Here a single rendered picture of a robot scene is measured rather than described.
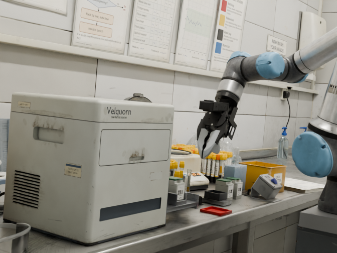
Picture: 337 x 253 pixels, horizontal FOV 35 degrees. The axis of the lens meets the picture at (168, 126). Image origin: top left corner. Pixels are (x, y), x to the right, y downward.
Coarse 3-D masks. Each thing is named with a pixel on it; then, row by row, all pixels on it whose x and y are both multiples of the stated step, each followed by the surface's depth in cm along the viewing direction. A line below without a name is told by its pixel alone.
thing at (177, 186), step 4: (172, 180) 138; (180, 180) 140; (172, 184) 138; (176, 184) 137; (180, 184) 139; (184, 184) 140; (168, 188) 139; (172, 188) 138; (176, 188) 137; (180, 188) 139; (184, 188) 140; (172, 192) 138; (176, 192) 137; (180, 192) 139; (184, 192) 141; (180, 196) 139; (180, 200) 139
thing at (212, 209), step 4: (204, 208) 153; (208, 208) 155; (212, 208) 156; (216, 208) 156; (220, 208) 155; (204, 212) 151; (208, 212) 150; (212, 212) 149; (216, 212) 149; (220, 212) 152; (224, 212) 149; (228, 212) 152
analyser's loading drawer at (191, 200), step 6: (168, 192) 138; (186, 192) 141; (168, 198) 138; (174, 198) 137; (186, 198) 141; (192, 198) 146; (198, 198) 145; (168, 204) 138; (174, 204) 137; (180, 204) 138; (186, 204) 140; (192, 204) 142; (198, 204) 145; (168, 210) 133; (174, 210) 136
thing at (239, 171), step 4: (232, 164) 189; (240, 164) 191; (224, 168) 184; (228, 168) 183; (232, 168) 182; (236, 168) 183; (240, 168) 186; (244, 168) 188; (224, 172) 184; (228, 172) 183; (232, 172) 182; (236, 172) 183; (240, 172) 186; (244, 172) 189; (224, 176) 184; (228, 176) 183; (232, 176) 182; (236, 176) 183; (240, 176) 186; (244, 176) 189; (244, 180) 189; (244, 184) 190; (244, 188) 190; (244, 192) 187
